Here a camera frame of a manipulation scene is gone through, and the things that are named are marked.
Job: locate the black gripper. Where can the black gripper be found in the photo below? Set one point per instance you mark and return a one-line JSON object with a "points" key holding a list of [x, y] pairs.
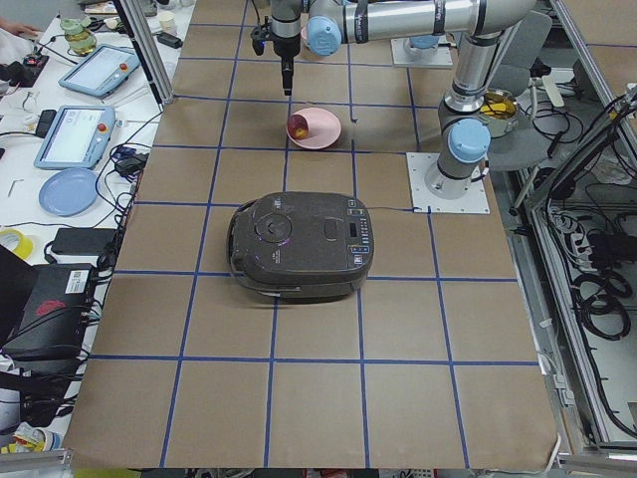
{"points": [[286, 47]]}

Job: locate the red apple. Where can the red apple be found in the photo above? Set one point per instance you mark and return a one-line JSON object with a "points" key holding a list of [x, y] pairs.
{"points": [[297, 127]]}

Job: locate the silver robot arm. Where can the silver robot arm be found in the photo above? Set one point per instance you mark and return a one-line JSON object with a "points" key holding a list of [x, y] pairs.
{"points": [[327, 25]]}

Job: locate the pink plate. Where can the pink plate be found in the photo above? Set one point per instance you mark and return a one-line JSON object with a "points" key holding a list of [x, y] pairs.
{"points": [[325, 129]]}

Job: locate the blue plate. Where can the blue plate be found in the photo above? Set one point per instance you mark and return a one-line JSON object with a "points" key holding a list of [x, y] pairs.
{"points": [[69, 192]]}

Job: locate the upper blue teach pendant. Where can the upper blue teach pendant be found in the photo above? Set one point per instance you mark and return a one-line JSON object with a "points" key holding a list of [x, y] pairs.
{"points": [[101, 72]]}

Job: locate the blue teach pendant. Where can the blue teach pendant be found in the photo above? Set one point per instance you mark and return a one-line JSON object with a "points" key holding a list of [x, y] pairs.
{"points": [[101, 72], [78, 137]]}

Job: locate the dark grey rice cooker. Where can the dark grey rice cooker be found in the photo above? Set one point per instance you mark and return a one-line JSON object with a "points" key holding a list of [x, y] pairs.
{"points": [[300, 245]]}

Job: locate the green drink bottle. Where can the green drink bottle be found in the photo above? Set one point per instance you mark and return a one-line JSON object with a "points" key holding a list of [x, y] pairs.
{"points": [[78, 35]]}

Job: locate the lower blue teach pendant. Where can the lower blue teach pendant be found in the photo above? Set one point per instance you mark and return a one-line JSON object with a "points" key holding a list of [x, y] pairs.
{"points": [[78, 137]]}

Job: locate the black power adapter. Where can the black power adapter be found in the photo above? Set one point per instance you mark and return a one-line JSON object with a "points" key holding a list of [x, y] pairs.
{"points": [[82, 241]]}

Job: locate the yellow tape roll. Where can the yellow tape roll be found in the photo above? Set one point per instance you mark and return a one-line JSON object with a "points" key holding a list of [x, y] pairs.
{"points": [[16, 242]]}

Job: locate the black laptop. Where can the black laptop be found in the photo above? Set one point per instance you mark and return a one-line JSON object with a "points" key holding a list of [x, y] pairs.
{"points": [[44, 308]]}

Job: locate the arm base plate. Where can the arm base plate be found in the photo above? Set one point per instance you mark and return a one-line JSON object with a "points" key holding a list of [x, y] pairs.
{"points": [[433, 192], [428, 52]]}

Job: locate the aluminium frame post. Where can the aluminium frame post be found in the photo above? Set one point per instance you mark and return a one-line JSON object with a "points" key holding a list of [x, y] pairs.
{"points": [[135, 23]]}

